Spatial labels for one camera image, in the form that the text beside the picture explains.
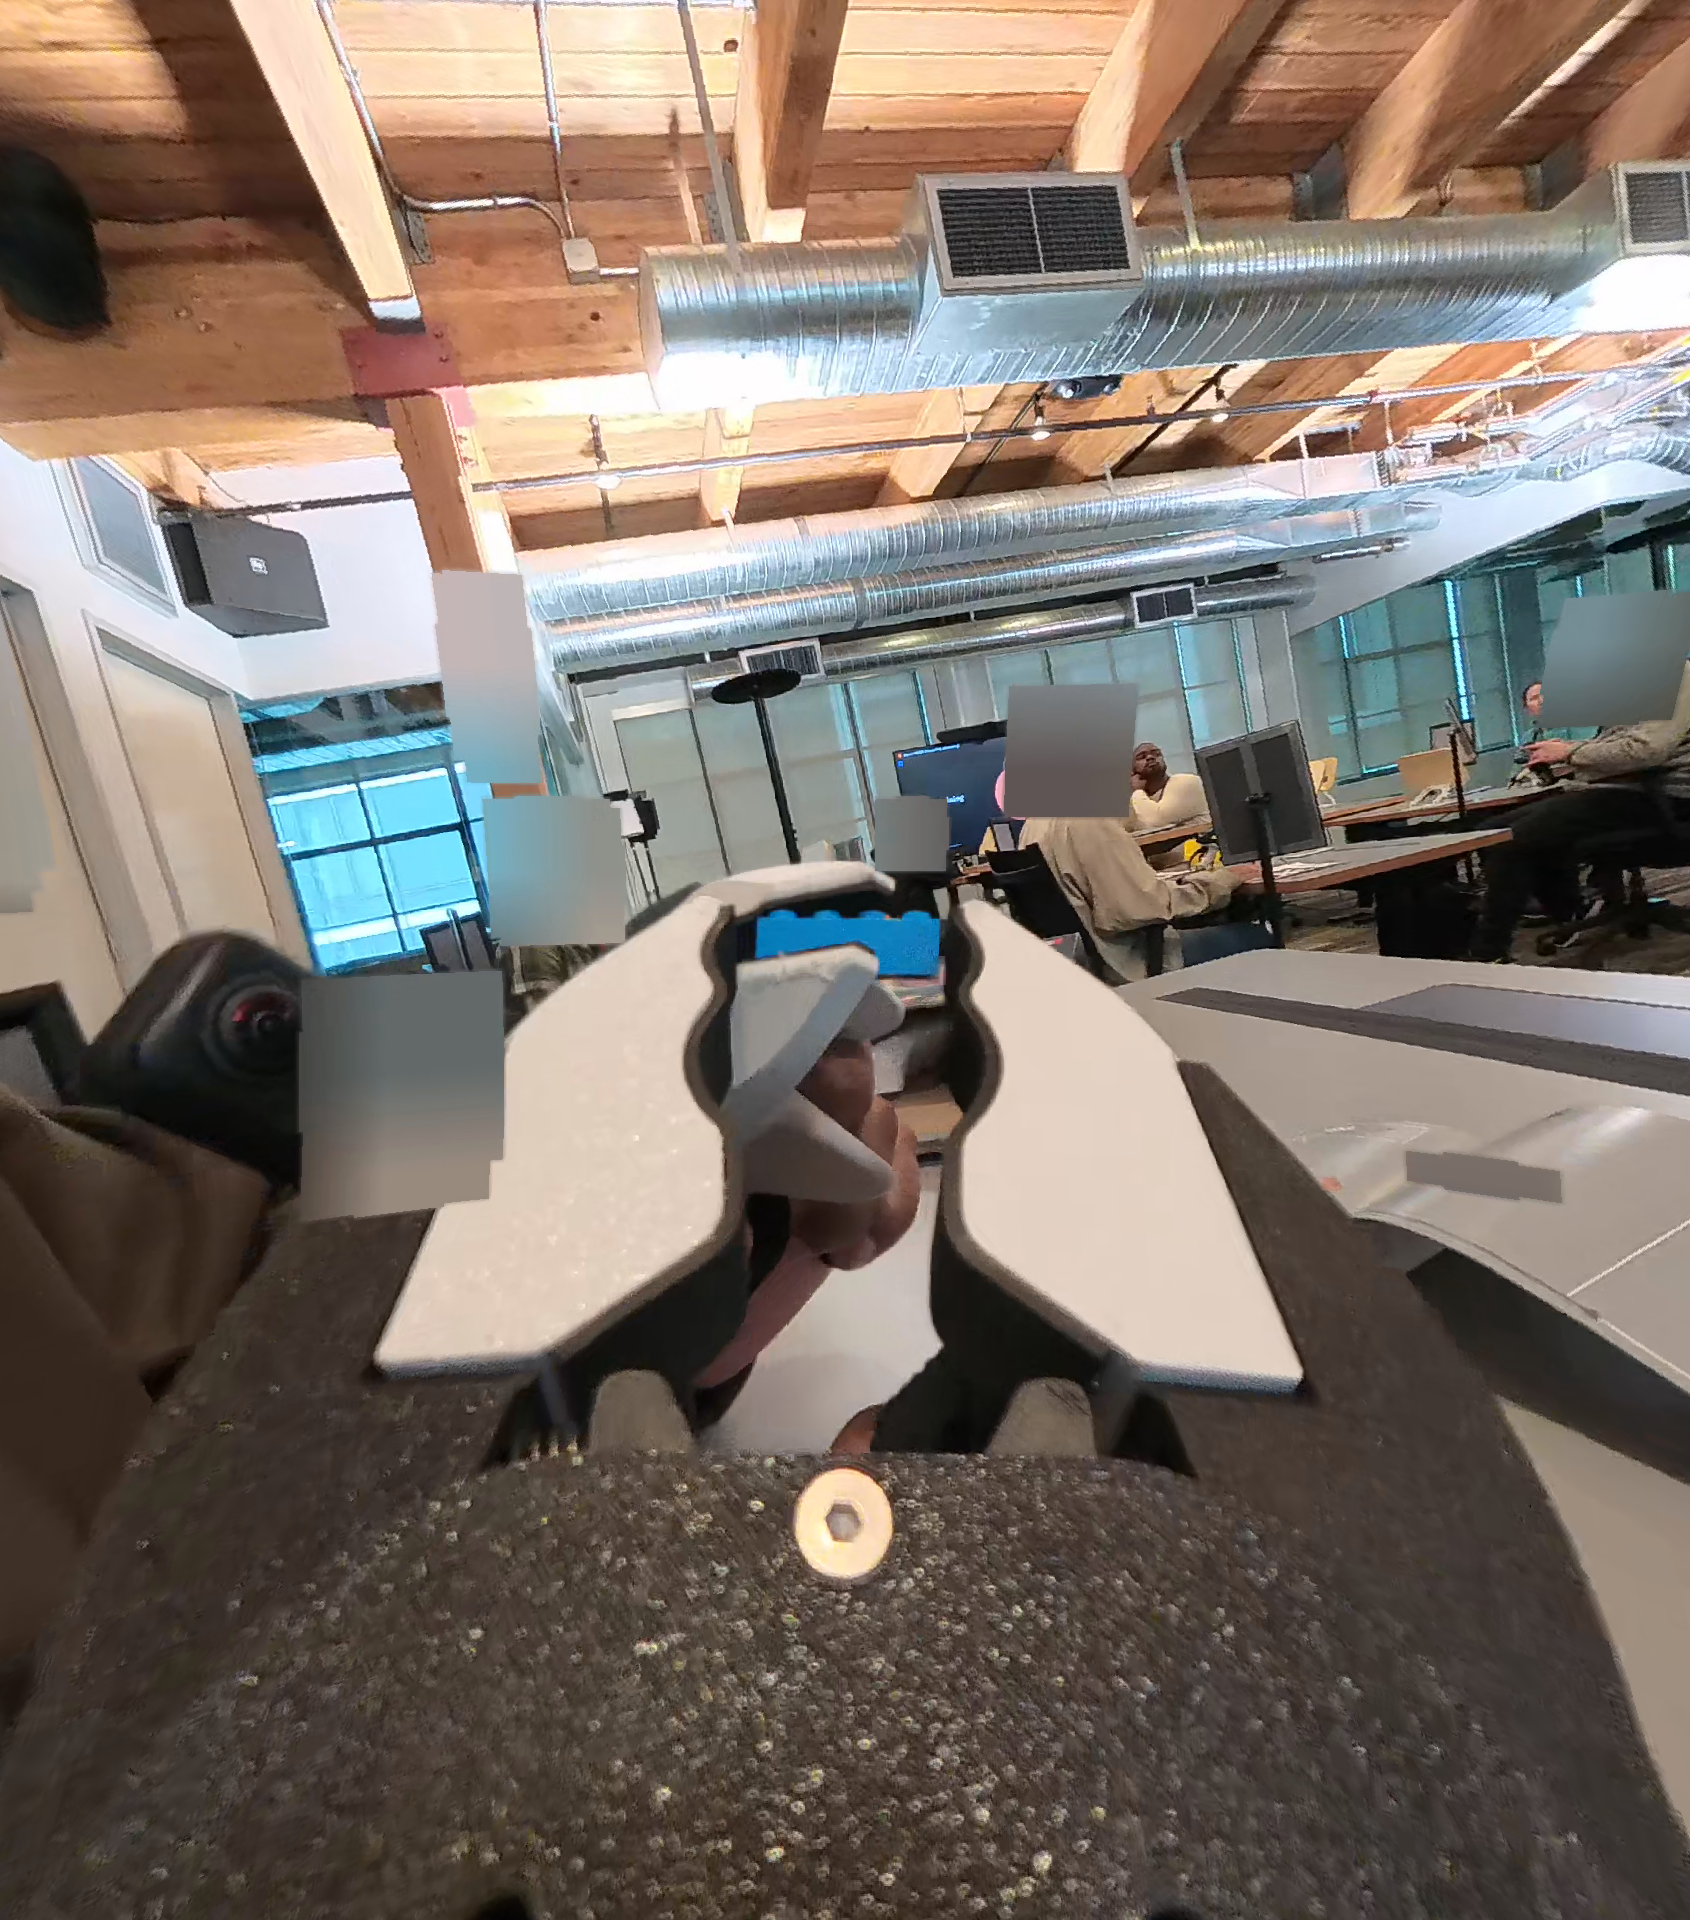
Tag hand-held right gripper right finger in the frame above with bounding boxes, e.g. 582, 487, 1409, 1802
926, 900, 1308, 1401

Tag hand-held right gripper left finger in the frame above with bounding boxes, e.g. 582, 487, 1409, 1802
374, 882, 761, 1387

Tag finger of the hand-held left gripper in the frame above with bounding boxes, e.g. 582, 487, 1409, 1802
702, 863, 941, 940
728, 962, 911, 1122

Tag blue four-stud brick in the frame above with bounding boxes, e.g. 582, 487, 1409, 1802
753, 907, 945, 985

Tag dark television screen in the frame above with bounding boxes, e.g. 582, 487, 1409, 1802
893, 742, 1020, 864

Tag black floor lamp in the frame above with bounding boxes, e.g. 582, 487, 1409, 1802
712, 670, 807, 876

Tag wooden table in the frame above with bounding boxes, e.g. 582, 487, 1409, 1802
1234, 829, 1519, 962

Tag tablet on black stand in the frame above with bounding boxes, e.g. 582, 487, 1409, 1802
1194, 721, 1330, 951

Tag white instruction booklet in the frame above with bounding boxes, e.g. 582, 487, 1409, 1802
1294, 1102, 1690, 1471

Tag silver ventilation duct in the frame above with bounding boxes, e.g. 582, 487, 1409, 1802
523, 451, 1448, 680
634, 156, 1690, 421

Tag black wall speaker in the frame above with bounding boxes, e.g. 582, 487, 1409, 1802
163, 510, 333, 641

